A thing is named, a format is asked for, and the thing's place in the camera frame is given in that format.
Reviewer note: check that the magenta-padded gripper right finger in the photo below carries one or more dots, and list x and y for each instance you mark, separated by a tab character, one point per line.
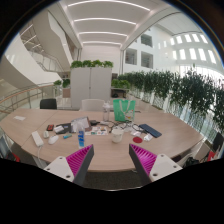
145	160

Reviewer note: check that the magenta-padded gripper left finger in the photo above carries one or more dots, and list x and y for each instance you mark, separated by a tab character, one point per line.
79	159

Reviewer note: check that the clear blue-labelled water bottle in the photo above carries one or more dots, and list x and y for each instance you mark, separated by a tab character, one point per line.
81	138

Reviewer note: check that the teal small tube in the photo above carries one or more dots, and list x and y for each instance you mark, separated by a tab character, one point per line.
67	136

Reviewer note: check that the white computer mouse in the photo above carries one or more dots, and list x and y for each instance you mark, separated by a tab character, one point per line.
53	139

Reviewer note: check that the colourful sticker sheet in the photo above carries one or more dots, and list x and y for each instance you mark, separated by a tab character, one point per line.
98	131

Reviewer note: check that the black notebook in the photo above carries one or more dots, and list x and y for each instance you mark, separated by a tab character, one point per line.
67	126

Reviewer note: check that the clear plastic pouch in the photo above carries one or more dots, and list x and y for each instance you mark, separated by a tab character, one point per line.
80	123

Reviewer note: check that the white mug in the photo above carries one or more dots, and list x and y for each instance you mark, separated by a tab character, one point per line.
117	136

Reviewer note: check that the small white box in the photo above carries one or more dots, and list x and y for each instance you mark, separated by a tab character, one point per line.
58	129

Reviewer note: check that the small black pouch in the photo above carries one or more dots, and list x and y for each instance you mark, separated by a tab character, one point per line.
94	122

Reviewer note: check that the small white charger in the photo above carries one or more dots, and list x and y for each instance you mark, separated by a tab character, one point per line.
46	134

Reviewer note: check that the black and red small case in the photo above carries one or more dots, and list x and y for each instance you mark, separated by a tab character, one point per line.
50	127

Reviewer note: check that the white power strip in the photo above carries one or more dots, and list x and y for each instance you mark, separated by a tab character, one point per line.
37	138

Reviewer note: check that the green tote bag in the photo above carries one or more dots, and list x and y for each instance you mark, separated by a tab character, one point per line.
124	111

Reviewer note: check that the clear lidded tumbler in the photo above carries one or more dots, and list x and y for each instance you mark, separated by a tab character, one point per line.
106	113

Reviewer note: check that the black office chair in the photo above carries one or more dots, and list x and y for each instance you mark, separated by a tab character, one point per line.
48	104
218	141

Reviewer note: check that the white paper sheet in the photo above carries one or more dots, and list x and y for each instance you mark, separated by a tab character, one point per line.
19	118

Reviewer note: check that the white cabinet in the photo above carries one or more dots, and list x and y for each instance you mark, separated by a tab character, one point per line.
90	86

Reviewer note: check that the green railing planter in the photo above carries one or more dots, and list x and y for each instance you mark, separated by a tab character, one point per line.
66	82

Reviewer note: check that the green hedge plant row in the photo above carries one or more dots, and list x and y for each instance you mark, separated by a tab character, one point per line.
186	90

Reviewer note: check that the green plants on cabinet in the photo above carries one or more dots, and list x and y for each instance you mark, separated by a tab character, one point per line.
91	63

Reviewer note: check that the ceiling light strips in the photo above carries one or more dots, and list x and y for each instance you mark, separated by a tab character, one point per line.
104	20

